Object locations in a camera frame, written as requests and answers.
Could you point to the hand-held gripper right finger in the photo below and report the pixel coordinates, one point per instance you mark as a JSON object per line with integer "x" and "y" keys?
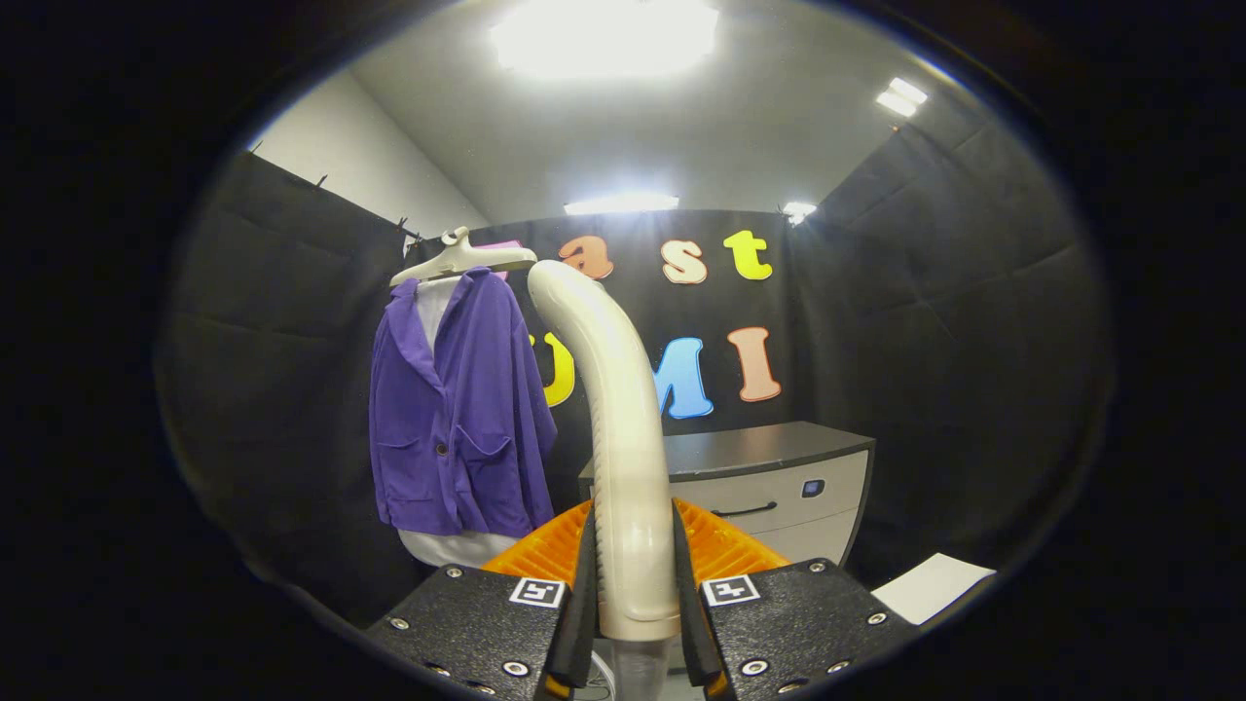
{"x": 693, "y": 623}

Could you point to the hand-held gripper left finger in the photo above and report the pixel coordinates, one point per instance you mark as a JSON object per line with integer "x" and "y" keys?
{"x": 584, "y": 604}

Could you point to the white garment steamer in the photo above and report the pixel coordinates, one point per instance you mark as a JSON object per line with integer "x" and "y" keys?
{"x": 628, "y": 438}

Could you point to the purple jacket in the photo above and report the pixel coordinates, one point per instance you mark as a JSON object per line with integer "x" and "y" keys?
{"x": 467, "y": 389}

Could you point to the white clothes hanger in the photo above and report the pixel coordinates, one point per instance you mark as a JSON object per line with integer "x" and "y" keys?
{"x": 467, "y": 257}

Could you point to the grey cabinet with dark top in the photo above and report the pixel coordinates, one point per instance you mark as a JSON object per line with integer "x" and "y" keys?
{"x": 779, "y": 453}

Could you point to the white flat box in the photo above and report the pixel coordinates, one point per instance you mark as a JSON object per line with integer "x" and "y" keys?
{"x": 930, "y": 587}

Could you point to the black backdrop cloth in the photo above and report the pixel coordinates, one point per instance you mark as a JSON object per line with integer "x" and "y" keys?
{"x": 925, "y": 341}

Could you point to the long strip ceiling light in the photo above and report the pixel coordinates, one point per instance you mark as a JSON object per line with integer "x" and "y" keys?
{"x": 621, "y": 203}

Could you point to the small ceiling light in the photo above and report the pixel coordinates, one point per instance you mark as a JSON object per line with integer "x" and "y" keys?
{"x": 798, "y": 211}

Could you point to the double ceiling light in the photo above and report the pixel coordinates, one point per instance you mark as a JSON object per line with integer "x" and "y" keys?
{"x": 901, "y": 97}

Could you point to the large ceiling light panel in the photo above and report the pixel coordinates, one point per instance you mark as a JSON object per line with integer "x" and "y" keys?
{"x": 604, "y": 34}

